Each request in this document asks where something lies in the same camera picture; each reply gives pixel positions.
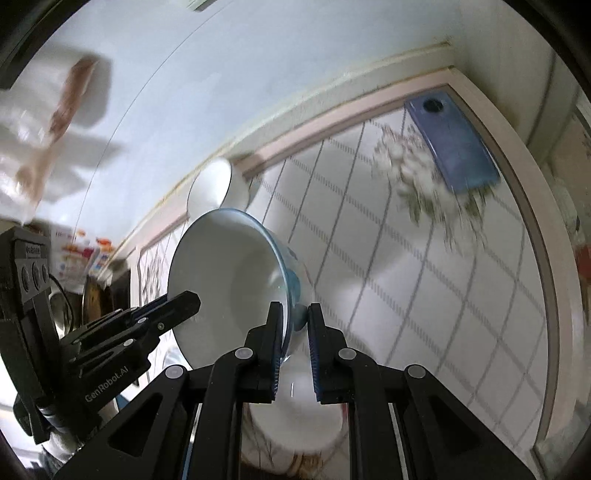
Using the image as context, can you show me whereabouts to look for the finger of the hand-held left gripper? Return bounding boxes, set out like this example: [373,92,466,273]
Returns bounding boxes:
[134,291,201,333]
[60,311,160,370]

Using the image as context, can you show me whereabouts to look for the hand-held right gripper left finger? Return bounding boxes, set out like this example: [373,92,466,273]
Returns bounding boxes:
[55,301,284,480]

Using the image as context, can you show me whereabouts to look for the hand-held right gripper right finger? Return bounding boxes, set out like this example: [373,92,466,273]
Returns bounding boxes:
[307,302,539,480]

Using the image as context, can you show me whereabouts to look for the white bowl blue dotted outside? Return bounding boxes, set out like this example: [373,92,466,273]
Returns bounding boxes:
[167,208,308,365]

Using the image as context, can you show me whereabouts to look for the plain white bowl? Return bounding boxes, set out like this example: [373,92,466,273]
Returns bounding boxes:
[240,355,347,455]

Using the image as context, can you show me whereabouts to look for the stainless steel steamer pot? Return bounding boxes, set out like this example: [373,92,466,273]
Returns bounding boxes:
[50,291,77,334]

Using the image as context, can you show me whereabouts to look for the diamond pattern floral table cover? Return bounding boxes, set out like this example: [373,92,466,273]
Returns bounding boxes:
[136,78,578,480]

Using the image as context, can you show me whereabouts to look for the white bowl dark rim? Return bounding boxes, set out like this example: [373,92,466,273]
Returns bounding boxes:
[186,158,252,217]

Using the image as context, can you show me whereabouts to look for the clear plastic bag with eggs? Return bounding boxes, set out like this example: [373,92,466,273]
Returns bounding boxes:
[0,106,61,217]

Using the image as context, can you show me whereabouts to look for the clear plastic bag red contents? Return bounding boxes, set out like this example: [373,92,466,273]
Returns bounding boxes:
[44,55,102,144]

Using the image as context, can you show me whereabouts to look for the blue smartphone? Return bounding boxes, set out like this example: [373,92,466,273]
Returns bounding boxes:
[404,95,502,195]

